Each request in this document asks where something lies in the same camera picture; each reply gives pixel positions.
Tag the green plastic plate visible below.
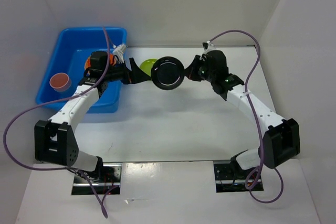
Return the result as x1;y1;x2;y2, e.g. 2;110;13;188
140;59;157;76

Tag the blue plastic bin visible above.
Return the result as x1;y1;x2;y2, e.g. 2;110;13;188
35;27;127;113

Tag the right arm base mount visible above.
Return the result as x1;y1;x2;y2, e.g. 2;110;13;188
213;160;253;193

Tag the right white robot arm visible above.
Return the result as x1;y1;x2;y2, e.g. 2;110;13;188
185;50;300;178

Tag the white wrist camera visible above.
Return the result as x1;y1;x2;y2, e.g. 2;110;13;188
202;40;217;55
112;44;127;63

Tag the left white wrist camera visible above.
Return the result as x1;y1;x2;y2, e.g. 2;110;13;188
112;44;127;63

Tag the pink plastic cup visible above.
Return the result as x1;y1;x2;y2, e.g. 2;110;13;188
49;72;71;88

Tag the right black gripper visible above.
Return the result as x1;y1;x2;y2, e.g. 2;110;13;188
182;55;215;83

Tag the orange plastic plate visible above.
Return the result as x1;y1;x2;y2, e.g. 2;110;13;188
83;54;119;70

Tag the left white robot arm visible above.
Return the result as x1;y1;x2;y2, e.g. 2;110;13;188
34;51;151;182

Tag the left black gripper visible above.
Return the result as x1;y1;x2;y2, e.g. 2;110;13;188
103;58;151;84

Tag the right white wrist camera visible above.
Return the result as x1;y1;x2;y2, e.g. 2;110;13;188
202;40;217;55

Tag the black plastic plate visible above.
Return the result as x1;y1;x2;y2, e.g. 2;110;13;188
151;56;184;90

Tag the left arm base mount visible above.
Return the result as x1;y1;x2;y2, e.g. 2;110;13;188
71;163;122;196

